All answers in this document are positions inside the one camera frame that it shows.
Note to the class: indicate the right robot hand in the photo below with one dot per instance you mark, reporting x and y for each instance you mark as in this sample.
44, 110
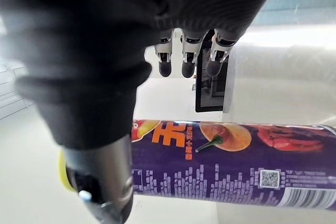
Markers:
86, 51

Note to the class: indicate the purple chips can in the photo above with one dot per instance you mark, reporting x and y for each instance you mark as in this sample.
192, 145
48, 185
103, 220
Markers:
231, 163

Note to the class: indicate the white shelf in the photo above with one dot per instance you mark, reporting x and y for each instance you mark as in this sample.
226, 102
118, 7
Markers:
11, 87

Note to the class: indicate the yellow round gum container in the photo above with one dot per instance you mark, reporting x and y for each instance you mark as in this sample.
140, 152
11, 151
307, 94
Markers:
63, 174

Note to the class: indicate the black framed screen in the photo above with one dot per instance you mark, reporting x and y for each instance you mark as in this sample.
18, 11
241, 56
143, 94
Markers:
210, 90

